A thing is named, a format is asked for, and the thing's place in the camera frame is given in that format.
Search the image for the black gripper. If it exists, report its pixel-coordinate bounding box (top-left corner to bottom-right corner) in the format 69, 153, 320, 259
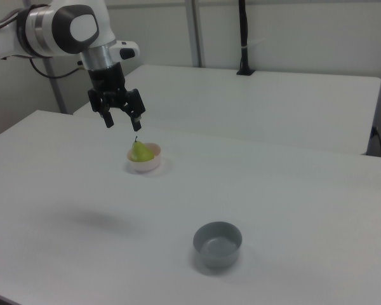
87, 62, 147, 132

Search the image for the pink bowl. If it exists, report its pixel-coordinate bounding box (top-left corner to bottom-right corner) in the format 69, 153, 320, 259
126, 142, 163, 173

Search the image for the grey bowl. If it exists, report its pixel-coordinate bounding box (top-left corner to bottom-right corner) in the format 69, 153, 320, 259
192, 221, 244, 268

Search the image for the white side table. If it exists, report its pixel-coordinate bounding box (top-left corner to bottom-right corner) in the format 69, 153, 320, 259
72, 64, 381, 156

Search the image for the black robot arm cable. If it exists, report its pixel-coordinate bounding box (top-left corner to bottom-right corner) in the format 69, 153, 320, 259
29, 58, 85, 78

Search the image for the black camera pole with base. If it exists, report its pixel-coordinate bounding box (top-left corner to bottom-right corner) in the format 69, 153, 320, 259
236, 0, 257, 76

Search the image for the black wall power cable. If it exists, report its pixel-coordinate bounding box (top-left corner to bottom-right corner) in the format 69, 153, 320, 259
371, 126, 381, 157

